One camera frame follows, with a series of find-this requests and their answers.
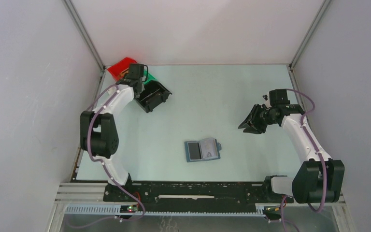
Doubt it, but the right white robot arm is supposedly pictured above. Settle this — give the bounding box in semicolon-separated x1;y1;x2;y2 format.
238;89;345;205

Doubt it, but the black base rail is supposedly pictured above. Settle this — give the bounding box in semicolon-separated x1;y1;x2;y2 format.
57;180;346;218

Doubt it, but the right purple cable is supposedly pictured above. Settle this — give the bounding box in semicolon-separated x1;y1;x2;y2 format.
285;88;328;213

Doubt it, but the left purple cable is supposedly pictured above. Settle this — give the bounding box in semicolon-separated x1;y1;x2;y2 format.
85;84;146;212

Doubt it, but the white VIP credit card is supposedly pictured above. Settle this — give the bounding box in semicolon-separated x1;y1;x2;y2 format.
200;138;220;161

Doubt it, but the blue card holder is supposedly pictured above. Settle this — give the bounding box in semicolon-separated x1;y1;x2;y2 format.
184;138;222;162

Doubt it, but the green plastic bin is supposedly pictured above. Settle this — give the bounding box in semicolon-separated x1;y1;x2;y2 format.
143;71;157;85

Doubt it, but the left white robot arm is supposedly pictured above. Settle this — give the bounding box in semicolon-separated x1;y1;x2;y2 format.
80;63;149;201

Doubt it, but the black plastic bin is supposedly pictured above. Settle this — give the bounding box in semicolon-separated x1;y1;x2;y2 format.
134;80;172;113

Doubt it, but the purple cable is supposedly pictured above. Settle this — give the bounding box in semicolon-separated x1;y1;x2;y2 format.
285;88;328;213
85;84;146;212

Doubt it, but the red plastic bin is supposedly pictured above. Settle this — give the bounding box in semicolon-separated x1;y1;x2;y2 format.
107;57;137;82

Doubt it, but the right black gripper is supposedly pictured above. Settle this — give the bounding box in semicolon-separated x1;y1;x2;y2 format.
239;103;277;135

